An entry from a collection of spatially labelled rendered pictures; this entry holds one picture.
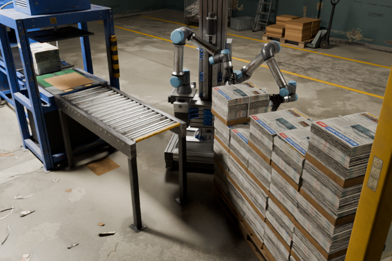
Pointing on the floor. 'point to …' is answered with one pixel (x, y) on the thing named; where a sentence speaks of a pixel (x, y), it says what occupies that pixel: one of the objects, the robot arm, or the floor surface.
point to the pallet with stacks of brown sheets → (293, 30)
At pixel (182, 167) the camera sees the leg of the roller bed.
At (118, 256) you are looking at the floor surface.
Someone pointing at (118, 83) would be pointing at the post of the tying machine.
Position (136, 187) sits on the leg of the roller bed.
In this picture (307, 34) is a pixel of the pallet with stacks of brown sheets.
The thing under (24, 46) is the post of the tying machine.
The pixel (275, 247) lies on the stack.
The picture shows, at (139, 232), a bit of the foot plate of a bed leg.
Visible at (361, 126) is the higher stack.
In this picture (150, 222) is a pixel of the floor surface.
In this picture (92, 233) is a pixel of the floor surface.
